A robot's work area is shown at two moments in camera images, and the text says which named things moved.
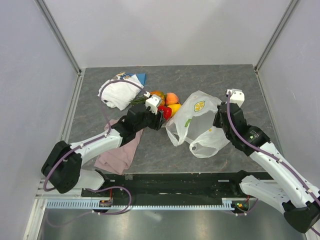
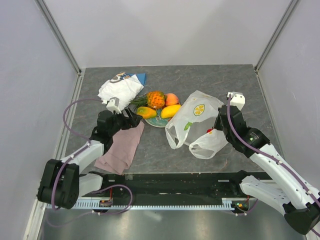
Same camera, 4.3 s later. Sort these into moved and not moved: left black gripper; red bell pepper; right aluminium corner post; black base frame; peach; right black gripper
Moved: red bell pepper; left black gripper
Not moved: right black gripper; peach; right aluminium corner post; black base frame
